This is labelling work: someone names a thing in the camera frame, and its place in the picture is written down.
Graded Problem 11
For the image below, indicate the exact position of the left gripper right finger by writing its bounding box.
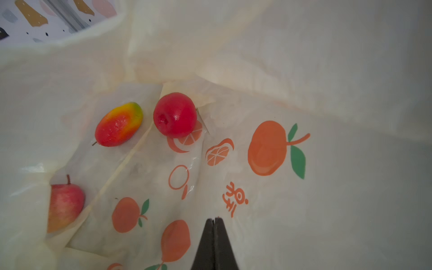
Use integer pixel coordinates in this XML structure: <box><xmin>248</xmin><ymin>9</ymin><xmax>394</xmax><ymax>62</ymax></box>
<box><xmin>214</xmin><ymin>217</ymin><xmax>239</xmax><ymax>270</ymax></box>

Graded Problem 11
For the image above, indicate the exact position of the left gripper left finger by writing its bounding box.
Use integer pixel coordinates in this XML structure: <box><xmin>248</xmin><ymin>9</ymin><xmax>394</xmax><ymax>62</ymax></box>
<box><xmin>191</xmin><ymin>219</ymin><xmax>215</xmax><ymax>270</ymax></box>

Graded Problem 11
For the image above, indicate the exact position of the round red fruit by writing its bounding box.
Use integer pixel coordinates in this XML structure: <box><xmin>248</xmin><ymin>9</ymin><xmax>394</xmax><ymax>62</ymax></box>
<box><xmin>153</xmin><ymin>92</ymin><xmax>198</xmax><ymax>138</ymax></box>

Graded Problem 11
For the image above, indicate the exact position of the yellow translucent plastic bag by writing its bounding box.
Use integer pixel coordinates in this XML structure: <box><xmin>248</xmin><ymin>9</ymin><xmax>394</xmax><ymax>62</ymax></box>
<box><xmin>1</xmin><ymin>1</ymin><xmax>432</xmax><ymax>270</ymax></box>

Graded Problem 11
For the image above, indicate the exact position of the pink red apple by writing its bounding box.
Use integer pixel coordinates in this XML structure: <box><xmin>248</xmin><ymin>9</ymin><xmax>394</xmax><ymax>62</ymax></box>
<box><xmin>47</xmin><ymin>174</ymin><xmax>86</xmax><ymax>234</ymax></box>

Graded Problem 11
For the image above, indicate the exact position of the red yellow mango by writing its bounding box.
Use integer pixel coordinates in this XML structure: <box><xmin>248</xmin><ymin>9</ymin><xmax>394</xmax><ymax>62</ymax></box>
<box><xmin>94</xmin><ymin>102</ymin><xmax>144</xmax><ymax>147</ymax></box>

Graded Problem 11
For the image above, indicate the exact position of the left aluminium corner post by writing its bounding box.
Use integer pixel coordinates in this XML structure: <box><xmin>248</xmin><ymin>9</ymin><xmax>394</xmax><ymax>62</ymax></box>
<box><xmin>43</xmin><ymin>0</ymin><xmax>90</xmax><ymax>33</ymax></box>

